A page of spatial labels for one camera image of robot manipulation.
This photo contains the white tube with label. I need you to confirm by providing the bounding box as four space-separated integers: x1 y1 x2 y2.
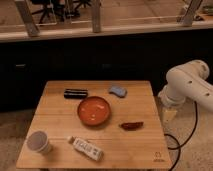
67 137 103 161

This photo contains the black office chair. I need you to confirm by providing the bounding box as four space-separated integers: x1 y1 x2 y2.
30 0 91 24

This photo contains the dark red chili pepper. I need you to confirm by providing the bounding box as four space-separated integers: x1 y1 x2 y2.
119 122 143 131

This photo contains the white paper cup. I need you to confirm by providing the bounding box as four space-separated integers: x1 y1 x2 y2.
27 131 52 155

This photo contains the orange ceramic bowl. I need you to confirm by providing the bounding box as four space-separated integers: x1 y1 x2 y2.
77 96 111 126

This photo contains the black cable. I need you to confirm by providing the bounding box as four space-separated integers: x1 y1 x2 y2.
164 101 199 171

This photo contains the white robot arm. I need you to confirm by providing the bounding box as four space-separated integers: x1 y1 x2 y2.
158 60 213 122

